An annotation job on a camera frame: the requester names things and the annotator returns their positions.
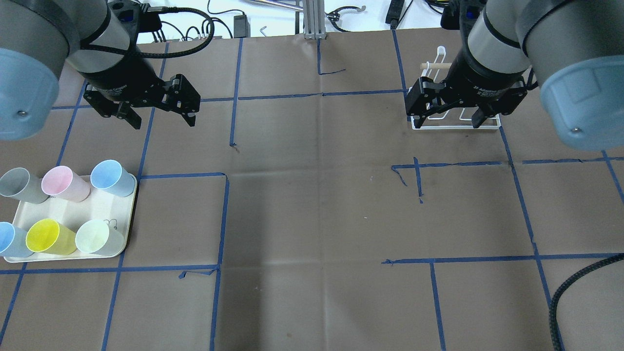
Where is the white wire cup rack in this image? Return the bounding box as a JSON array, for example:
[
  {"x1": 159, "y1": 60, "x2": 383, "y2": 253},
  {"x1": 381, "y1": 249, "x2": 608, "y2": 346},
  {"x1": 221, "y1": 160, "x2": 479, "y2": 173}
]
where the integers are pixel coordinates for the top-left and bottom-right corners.
[{"x1": 410, "y1": 46, "x2": 501, "y2": 131}]

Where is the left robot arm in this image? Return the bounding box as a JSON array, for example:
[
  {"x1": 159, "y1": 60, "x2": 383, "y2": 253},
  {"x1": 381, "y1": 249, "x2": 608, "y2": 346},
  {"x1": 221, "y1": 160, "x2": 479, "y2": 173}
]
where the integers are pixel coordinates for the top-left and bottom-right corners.
[{"x1": 0, "y1": 0, "x2": 211, "y2": 140}]

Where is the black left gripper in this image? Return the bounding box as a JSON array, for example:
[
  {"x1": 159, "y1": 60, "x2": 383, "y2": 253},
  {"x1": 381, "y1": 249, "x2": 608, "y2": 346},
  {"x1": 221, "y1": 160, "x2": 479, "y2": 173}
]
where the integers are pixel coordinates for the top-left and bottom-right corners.
[{"x1": 84, "y1": 74, "x2": 201, "y2": 130}]

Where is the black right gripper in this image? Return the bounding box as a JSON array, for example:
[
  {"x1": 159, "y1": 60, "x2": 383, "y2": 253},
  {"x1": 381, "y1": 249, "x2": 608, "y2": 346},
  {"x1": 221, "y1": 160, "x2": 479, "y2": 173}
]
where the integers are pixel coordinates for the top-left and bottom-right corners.
[{"x1": 405, "y1": 76, "x2": 528, "y2": 129}]

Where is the cream plastic tray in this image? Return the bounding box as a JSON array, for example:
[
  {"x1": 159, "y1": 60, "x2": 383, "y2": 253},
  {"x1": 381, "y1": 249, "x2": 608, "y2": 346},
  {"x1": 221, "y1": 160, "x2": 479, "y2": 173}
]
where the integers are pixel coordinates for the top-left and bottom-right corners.
[{"x1": 4, "y1": 180, "x2": 137, "y2": 264}]

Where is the black braided cable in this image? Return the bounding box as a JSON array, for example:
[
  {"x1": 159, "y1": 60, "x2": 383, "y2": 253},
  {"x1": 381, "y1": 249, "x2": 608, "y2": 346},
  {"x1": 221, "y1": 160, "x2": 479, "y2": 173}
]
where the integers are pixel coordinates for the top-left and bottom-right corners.
[{"x1": 549, "y1": 253, "x2": 624, "y2": 351}]

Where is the pink plastic cup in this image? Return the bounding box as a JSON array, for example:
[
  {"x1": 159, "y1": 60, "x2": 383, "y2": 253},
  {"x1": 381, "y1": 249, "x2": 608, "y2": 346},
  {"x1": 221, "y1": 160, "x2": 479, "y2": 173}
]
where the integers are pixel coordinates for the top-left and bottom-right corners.
[{"x1": 41, "y1": 166, "x2": 91, "y2": 202}]

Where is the light blue plastic cup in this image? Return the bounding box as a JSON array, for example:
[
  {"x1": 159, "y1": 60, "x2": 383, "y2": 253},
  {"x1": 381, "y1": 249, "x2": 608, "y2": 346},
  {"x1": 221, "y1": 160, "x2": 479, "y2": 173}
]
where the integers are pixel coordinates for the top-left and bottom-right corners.
[{"x1": 91, "y1": 159, "x2": 136, "y2": 197}]

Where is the aluminium frame post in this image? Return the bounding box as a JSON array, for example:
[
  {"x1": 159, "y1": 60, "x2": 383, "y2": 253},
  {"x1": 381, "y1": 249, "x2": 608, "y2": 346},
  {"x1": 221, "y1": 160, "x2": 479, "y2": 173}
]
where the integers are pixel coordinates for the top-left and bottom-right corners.
[{"x1": 302, "y1": 0, "x2": 326, "y2": 39}]

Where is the grey plastic cup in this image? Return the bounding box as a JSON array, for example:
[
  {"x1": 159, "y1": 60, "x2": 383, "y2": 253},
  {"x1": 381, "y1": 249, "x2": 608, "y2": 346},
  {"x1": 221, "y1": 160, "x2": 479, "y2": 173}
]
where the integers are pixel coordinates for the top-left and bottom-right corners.
[{"x1": 0, "y1": 167, "x2": 49, "y2": 204}]

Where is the cream white plastic cup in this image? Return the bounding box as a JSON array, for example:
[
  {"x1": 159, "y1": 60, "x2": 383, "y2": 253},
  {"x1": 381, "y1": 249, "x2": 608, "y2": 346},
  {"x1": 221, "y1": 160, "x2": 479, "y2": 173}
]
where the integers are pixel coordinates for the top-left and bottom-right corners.
[{"x1": 75, "y1": 219, "x2": 126, "y2": 257}]

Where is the black power adapter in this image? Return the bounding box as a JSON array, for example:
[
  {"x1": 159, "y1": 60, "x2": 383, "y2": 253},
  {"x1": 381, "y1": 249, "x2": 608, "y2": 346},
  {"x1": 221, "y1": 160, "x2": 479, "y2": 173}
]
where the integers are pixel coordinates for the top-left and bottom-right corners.
[{"x1": 233, "y1": 14, "x2": 251, "y2": 38}]

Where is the yellow plastic cup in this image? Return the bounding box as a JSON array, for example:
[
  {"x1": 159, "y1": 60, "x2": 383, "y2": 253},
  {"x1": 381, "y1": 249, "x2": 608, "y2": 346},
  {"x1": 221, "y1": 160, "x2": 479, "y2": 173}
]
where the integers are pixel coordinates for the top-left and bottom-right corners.
[{"x1": 25, "y1": 218, "x2": 77, "y2": 255}]

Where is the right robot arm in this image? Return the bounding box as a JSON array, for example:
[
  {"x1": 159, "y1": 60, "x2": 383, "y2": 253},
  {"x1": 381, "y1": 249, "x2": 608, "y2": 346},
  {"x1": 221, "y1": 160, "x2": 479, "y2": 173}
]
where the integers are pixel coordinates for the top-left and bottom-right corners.
[{"x1": 404, "y1": 0, "x2": 624, "y2": 151}]

